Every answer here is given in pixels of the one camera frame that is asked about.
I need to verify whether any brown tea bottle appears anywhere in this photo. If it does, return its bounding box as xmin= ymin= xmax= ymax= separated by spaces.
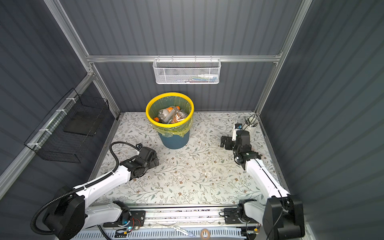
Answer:
xmin=168 ymin=106 xmax=188 ymax=124

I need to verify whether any white wire wall basket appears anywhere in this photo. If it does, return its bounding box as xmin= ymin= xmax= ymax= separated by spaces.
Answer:
xmin=153 ymin=59 xmax=222 ymax=85

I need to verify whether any tape roll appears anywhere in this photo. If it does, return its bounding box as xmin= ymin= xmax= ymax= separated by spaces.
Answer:
xmin=200 ymin=229 xmax=211 ymax=240

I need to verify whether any floral table mat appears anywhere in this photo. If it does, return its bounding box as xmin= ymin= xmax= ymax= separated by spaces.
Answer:
xmin=97 ymin=112 xmax=266 ymax=205

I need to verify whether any teal bin yellow rim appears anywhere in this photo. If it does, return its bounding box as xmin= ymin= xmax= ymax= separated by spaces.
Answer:
xmin=145 ymin=92 xmax=195 ymax=150

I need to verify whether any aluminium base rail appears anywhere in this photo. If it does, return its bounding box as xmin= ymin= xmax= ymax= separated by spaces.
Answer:
xmin=68 ymin=205 xmax=301 ymax=229

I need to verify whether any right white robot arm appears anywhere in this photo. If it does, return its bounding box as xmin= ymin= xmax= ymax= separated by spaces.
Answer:
xmin=220 ymin=123 xmax=305 ymax=240

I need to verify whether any white tube in basket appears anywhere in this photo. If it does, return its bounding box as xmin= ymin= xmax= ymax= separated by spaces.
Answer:
xmin=198 ymin=74 xmax=219 ymax=82

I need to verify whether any orange label small bottle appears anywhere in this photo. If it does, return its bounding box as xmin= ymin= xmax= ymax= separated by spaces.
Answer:
xmin=158 ymin=107 xmax=176 ymax=124

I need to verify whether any black wire side basket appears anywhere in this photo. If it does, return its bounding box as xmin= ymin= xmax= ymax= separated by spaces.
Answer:
xmin=24 ymin=90 xmax=110 ymax=164

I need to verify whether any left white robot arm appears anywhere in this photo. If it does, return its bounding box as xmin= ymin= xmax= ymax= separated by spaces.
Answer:
xmin=30 ymin=142 xmax=159 ymax=240

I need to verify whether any white cup with tools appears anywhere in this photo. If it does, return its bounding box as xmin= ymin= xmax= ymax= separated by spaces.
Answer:
xmin=243 ymin=113 xmax=259 ymax=136

